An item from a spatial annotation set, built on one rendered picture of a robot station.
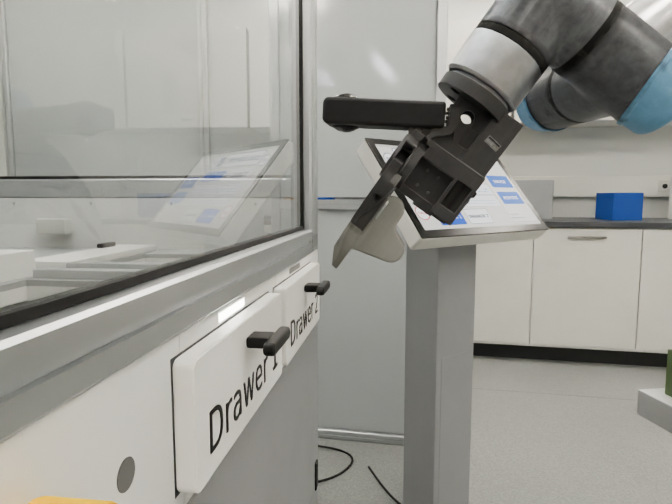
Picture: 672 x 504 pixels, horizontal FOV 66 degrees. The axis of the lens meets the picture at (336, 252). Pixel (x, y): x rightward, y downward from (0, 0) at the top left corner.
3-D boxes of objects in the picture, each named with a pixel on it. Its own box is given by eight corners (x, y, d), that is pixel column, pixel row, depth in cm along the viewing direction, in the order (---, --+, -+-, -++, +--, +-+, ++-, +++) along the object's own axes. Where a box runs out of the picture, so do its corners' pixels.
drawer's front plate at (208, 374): (282, 373, 69) (281, 292, 68) (197, 497, 41) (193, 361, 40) (269, 372, 70) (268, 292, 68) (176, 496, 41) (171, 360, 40)
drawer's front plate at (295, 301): (319, 318, 100) (319, 262, 99) (286, 367, 72) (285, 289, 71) (310, 318, 101) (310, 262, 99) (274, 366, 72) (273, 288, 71)
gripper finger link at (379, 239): (370, 300, 49) (430, 220, 47) (319, 263, 49) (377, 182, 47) (372, 294, 52) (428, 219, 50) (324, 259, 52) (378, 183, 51)
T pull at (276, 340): (290, 337, 57) (290, 325, 57) (274, 358, 50) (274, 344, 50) (259, 336, 58) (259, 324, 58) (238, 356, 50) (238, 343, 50)
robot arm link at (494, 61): (478, 17, 44) (466, 45, 52) (445, 63, 45) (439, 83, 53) (551, 67, 44) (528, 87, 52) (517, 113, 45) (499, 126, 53)
